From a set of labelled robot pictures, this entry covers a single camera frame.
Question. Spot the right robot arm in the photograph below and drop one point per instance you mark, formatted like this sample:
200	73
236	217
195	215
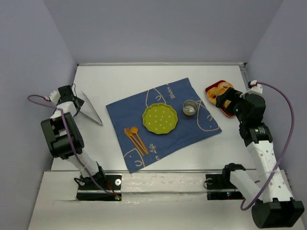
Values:
270	200

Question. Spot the red tray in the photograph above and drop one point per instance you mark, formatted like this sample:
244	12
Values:
222	109

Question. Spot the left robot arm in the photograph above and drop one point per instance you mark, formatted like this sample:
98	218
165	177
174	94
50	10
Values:
64	139

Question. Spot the orange plastic spoon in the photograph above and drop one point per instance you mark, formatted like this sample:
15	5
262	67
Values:
134	130

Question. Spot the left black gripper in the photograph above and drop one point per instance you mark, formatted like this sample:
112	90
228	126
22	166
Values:
77	103

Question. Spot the metal cup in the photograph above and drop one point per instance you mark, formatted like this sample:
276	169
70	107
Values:
189	108

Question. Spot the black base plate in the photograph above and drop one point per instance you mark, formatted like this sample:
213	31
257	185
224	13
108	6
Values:
218	189
108	190

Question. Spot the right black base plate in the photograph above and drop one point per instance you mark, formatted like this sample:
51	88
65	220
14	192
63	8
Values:
218	189

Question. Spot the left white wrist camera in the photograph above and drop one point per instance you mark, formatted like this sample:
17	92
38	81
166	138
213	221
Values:
53	97

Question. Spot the metal serving tongs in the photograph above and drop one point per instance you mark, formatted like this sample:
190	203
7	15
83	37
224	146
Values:
88	110

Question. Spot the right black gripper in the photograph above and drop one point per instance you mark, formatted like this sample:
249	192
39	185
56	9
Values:
230	97

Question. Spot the glazed ring bread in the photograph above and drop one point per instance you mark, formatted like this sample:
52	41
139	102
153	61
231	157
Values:
223	86
213	93

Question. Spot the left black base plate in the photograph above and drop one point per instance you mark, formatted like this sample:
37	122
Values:
108	190

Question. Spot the green dotted plate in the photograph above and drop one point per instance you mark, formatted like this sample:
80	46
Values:
160	118

